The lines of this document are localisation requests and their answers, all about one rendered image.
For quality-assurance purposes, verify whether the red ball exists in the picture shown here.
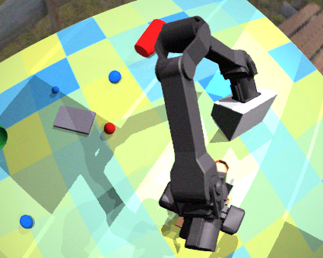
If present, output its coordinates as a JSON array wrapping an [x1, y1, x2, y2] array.
[[103, 122, 115, 134]]

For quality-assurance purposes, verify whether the red plastic cup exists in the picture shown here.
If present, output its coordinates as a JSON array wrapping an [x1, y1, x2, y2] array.
[[134, 19, 166, 58]]

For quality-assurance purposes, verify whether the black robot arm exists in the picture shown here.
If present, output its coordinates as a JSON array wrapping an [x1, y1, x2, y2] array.
[[154, 15, 261, 252]]

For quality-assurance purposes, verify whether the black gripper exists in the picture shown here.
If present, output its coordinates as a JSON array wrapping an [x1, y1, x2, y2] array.
[[158, 181, 245, 235]]

